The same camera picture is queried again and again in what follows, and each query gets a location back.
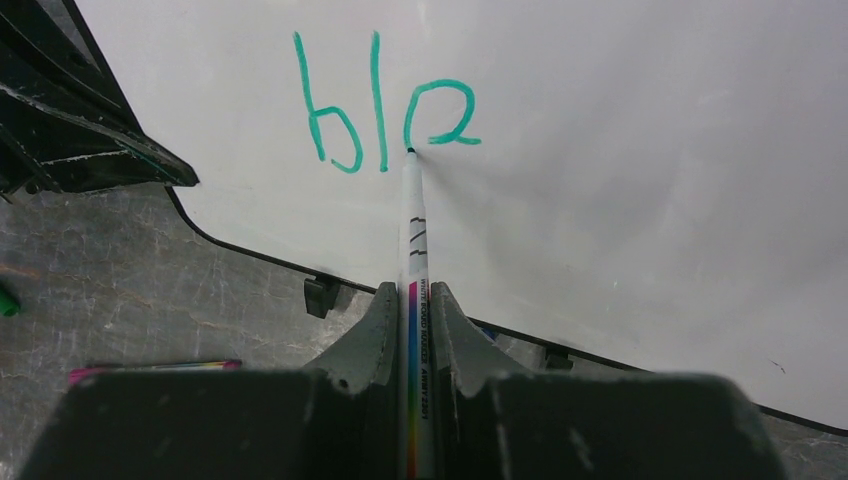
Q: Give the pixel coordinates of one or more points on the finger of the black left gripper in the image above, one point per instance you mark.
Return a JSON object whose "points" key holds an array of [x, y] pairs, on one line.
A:
{"points": [[66, 126]]}

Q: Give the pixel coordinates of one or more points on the magenta capped whiteboard marker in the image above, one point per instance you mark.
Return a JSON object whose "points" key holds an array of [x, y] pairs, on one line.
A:
{"points": [[79, 374]]}

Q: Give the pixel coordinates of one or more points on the green marker cap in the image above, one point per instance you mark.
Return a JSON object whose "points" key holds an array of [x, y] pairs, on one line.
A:
{"points": [[9, 302]]}

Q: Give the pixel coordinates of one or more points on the green capped whiteboard marker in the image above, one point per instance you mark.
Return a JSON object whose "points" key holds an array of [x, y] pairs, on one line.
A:
{"points": [[417, 437]]}

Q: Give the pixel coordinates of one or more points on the white whiteboard black frame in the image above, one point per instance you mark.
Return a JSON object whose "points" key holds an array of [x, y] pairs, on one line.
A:
{"points": [[662, 184]]}

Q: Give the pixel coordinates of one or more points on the blue capped whiteboard marker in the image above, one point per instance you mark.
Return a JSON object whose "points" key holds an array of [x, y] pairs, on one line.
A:
{"points": [[490, 334]]}

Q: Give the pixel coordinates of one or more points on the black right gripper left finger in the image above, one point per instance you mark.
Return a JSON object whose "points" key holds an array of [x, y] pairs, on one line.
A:
{"points": [[334, 418]]}

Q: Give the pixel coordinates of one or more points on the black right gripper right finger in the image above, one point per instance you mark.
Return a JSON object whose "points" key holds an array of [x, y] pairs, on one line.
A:
{"points": [[501, 420]]}

